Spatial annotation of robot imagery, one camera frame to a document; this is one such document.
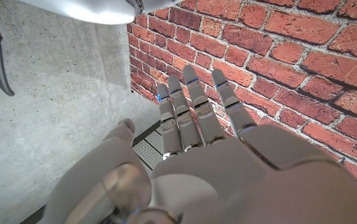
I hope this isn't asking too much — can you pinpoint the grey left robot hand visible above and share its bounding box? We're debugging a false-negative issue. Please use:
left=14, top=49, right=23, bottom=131
left=40, top=64, right=357, bottom=224

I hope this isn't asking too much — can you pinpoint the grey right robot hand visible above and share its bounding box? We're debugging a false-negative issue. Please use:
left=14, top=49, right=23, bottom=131
left=136, top=0, right=185, bottom=15

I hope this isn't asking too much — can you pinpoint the grey mesh panel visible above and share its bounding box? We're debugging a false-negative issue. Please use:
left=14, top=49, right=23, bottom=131
left=133, top=121, right=166, bottom=172

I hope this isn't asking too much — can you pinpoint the red brick printed backdrop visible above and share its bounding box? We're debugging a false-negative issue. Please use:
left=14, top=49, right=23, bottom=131
left=126, top=0, right=357, bottom=200

